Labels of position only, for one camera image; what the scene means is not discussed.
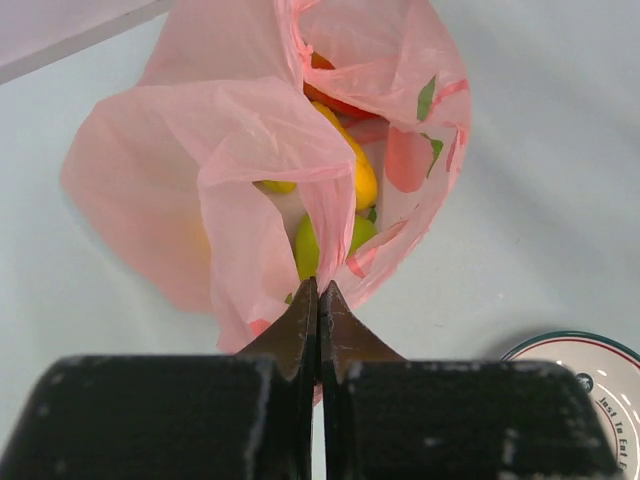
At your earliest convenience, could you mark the green fake pear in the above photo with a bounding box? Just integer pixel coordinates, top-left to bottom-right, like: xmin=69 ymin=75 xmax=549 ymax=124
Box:
xmin=293 ymin=212 xmax=379 ymax=283

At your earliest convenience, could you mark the yellow fake fruit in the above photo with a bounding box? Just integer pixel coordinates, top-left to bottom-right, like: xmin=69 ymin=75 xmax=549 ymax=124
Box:
xmin=311 ymin=101 xmax=378 ymax=212

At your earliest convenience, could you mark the yellow fake banana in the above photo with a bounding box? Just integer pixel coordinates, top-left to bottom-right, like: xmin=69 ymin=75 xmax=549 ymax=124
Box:
xmin=257 ymin=180 xmax=297 ymax=195

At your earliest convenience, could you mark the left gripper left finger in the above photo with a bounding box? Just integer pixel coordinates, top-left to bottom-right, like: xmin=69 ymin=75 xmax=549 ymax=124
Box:
xmin=1 ymin=279 xmax=318 ymax=479

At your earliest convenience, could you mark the pink plastic bag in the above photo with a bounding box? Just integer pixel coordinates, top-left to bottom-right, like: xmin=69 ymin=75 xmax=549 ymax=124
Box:
xmin=61 ymin=1 xmax=471 ymax=352

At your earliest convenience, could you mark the red fake fruit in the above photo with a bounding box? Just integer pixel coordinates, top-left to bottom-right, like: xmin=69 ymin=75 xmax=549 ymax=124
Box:
xmin=303 ymin=52 xmax=378 ymax=119

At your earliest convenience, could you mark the white printed plate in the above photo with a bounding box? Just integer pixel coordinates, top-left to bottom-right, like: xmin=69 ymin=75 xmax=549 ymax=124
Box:
xmin=503 ymin=331 xmax=639 ymax=479

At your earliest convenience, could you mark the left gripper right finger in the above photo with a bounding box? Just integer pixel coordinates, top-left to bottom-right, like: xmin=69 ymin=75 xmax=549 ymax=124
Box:
xmin=318 ymin=284 xmax=620 ymax=479

